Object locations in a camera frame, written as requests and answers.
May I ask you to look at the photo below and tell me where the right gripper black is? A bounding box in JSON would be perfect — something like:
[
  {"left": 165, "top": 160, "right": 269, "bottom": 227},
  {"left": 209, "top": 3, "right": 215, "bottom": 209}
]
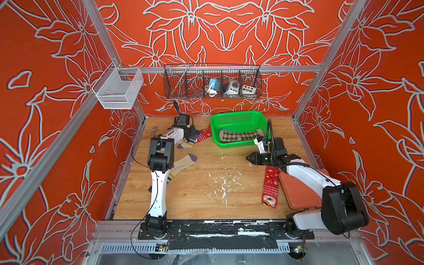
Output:
[{"left": 244, "top": 151, "right": 277, "bottom": 167}]

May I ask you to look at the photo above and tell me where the cream striped sock purple toe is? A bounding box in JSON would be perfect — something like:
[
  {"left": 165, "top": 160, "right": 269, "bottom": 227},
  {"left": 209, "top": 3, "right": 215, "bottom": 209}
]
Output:
[{"left": 167, "top": 153, "right": 198, "bottom": 184}]

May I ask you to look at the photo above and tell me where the brown argyle sock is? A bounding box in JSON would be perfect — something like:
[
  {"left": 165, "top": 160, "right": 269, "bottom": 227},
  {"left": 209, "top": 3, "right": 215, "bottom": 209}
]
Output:
[{"left": 219, "top": 129, "right": 264, "bottom": 142}]

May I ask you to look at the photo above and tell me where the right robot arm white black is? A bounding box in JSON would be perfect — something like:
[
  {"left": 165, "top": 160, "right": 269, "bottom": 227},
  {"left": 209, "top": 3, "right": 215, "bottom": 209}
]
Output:
[{"left": 246, "top": 136, "right": 369, "bottom": 239}]

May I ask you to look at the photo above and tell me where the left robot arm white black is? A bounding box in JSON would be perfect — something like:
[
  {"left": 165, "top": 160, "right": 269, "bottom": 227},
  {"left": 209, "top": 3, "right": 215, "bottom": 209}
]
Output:
[{"left": 145, "top": 114, "right": 196, "bottom": 239}]

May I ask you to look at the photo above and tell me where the red snowflake sock far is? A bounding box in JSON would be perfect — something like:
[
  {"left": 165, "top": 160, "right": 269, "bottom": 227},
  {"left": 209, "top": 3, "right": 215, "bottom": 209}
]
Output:
[{"left": 196, "top": 126, "right": 212, "bottom": 143}]

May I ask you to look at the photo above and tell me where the red christmas sock near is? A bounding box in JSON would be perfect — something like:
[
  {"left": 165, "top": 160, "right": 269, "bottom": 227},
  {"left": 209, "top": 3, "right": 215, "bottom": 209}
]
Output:
[{"left": 262, "top": 166, "right": 280, "bottom": 209}]

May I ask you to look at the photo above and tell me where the orange plastic tool case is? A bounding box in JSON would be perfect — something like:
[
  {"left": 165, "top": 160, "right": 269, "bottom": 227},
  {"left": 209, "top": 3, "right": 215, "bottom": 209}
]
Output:
[{"left": 279, "top": 166, "right": 332, "bottom": 210}]

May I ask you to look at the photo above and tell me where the teal box in basket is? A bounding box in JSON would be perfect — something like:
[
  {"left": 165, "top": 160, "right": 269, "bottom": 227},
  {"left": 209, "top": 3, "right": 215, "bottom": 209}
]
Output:
[{"left": 207, "top": 78, "right": 221, "bottom": 94}]

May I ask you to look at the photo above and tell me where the green plastic basket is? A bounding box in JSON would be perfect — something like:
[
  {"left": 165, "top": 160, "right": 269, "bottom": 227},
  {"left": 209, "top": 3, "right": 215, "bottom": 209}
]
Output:
[{"left": 210, "top": 110, "right": 267, "bottom": 149}]

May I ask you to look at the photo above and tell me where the white device with dial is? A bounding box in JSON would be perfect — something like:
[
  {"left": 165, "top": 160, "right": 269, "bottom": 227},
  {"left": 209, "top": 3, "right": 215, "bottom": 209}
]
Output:
[{"left": 223, "top": 79, "right": 240, "bottom": 96}]

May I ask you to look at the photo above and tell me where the white box with dots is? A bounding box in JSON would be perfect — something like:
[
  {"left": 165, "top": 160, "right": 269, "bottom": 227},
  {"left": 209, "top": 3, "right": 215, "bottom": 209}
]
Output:
[{"left": 242, "top": 85, "right": 257, "bottom": 97}]

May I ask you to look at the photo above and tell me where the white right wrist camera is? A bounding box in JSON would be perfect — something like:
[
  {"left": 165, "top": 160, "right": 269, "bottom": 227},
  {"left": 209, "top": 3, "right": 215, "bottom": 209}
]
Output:
[{"left": 254, "top": 136, "right": 268, "bottom": 154}]

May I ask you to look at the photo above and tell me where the orange handled adjustable wrench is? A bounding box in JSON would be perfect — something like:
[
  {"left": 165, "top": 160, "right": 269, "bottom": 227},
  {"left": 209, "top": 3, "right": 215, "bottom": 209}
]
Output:
[{"left": 150, "top": 127, "right": 158, "bottom": 136}]

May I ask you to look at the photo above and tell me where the black wire wall basket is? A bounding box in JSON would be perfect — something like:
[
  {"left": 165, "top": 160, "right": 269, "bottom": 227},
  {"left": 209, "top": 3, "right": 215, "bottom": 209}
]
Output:
[{"left": 163, "top": 62, "right": 262, "bottom": 99}]

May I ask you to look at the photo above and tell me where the clear acrylic wall box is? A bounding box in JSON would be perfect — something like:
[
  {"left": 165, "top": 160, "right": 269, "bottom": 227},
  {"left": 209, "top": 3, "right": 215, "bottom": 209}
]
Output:
[{"left": 93, "top": 68, "right": 144, "bottom": 110}]

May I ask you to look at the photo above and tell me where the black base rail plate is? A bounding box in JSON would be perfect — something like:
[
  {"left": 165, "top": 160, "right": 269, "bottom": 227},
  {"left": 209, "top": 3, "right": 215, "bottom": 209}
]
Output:
[{"left": 136, "top": 219, "right": 315, "bottom": 251}]

